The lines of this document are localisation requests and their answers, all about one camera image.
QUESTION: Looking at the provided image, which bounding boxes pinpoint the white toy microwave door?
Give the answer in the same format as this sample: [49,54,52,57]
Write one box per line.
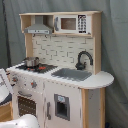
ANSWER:
[54,14,92,34]

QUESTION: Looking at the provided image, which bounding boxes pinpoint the white toy oven door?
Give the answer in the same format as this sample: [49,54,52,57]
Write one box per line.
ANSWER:
[12,87,43,122]

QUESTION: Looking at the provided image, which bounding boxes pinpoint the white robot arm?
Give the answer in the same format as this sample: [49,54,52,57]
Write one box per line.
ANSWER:
[0,69,40,128]

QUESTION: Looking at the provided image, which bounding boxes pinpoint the white wooden toy kitchen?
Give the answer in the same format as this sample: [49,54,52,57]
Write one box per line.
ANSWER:
[8,11,114,128]

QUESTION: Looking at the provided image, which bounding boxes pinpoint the grey toy sink basin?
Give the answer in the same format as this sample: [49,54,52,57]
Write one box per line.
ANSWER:
[52,68,92,81]

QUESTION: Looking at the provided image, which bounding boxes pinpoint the black toy faucet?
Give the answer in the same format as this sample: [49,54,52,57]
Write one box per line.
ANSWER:
[75,51,93,70]

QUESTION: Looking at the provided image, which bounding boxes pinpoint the black toy stovetop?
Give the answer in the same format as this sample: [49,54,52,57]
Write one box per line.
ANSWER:
[18,63,55,73]

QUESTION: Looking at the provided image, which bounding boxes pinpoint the silver toy cooking pot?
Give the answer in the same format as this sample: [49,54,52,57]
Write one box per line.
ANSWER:
[23,57,39,67]

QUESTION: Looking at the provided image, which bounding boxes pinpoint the white cabinet door with dispenser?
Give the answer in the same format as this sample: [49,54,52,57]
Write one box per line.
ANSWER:
[45,82,82,128]

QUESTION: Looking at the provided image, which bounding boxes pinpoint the grey toy range hood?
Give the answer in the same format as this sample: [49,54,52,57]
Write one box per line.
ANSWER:
[24,16,52,34]

